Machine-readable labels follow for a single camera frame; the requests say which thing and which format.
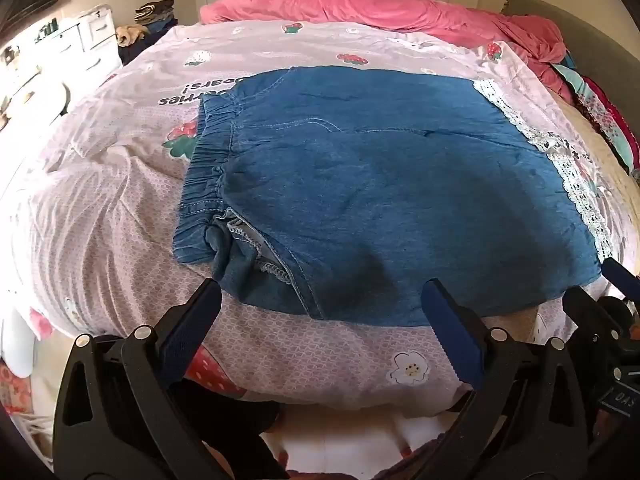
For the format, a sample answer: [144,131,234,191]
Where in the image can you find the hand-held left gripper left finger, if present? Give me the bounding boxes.
[52,278,223,480]

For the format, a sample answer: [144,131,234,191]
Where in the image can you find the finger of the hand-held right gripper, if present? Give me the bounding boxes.
[601,258,640,293]
[561,286,613,361]

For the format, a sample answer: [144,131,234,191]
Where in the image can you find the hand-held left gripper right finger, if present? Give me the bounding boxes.
[421,278,598,480]

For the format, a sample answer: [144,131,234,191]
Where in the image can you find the blue denim pants lace hem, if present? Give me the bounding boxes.
[172,67,617,320]

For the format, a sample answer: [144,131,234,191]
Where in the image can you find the strawberry printed pink quilt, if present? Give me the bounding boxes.
[0,19,640,411]

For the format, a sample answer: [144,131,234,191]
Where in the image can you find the colourful patterned cloth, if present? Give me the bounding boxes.
[552,50,640,173]

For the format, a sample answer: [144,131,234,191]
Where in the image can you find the grey headboard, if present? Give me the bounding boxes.
[502,0,640,126]

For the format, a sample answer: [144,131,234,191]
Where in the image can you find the white dresser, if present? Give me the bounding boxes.
[0,5,123,126]

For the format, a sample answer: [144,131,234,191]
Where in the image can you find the pile of dark folded clothes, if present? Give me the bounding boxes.
[115,0,178,61]

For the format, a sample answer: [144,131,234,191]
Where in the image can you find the pink duvet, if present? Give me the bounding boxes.
[200,0,576,101]

